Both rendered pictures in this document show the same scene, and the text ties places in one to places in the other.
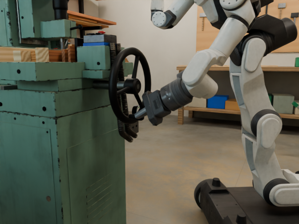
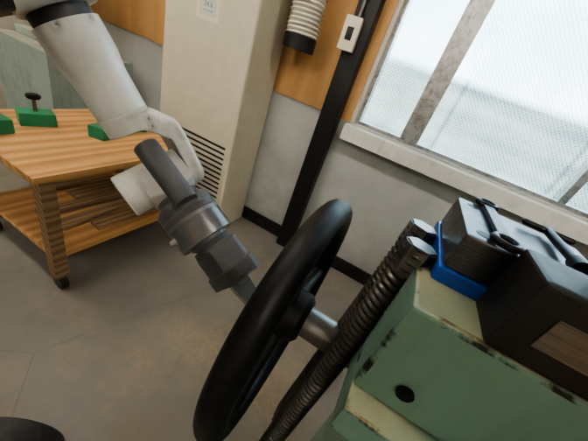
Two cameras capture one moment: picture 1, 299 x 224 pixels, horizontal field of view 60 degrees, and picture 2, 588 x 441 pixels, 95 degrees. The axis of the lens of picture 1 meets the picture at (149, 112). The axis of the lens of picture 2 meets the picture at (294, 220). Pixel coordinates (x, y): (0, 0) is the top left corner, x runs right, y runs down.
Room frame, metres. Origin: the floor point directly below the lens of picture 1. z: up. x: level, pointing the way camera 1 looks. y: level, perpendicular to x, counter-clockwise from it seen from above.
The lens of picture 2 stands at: (1.20, 0.00, 1.06)
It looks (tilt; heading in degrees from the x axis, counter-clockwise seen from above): 30 degrees down; 170
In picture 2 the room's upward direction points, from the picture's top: 20 degrees clockwise
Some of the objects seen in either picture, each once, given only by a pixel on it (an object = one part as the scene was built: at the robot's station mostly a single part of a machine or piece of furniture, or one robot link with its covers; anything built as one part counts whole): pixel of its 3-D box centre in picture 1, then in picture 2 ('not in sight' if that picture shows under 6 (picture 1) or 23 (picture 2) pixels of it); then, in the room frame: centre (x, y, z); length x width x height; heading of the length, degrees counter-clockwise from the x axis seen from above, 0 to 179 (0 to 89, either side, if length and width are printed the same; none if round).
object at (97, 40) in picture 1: (102, 39); (532, 271); (1.06, 0.19, 0.99); 0.13 x 0.11 x 0.06; 153
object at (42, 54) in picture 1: (42, 54); not in sight; (0.88, 0.36, 0.92); 0.04 x 0.03 x 0.05; 125
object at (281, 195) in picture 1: (280, 186); not in sight; (1.22, -0.67, 0.28); 0.21 x 0.20 x 0.13; 94
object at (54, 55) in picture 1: (69, 56); not in sight; (1.14, 0.34, 0.92); 0.25 x 0.02 x 0.05; 153
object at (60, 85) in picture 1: (75, 81); not in sight; (1.11, 0.32, 0.82); 0.40 x 0.21 x 0.04; 153
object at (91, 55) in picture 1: (101, 58); (468, 333); (1.06, 0.19, 0.91); 0.15 x 0.14 x 0.09; 153
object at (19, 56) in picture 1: (22, 56); not in sight; (0.89, 0.43, 0.92); 0.04 x 0.04 x 0.04; 66
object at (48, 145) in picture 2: not in sight; (91, 177); (0.04, -0.76, 0.32); 0.66 x 0.57 x 0.64; 152
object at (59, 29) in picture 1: (58, 31); not in sight; (1.15, 0.39, 1.03); 0.14 x 0.07 x 0.09; 63
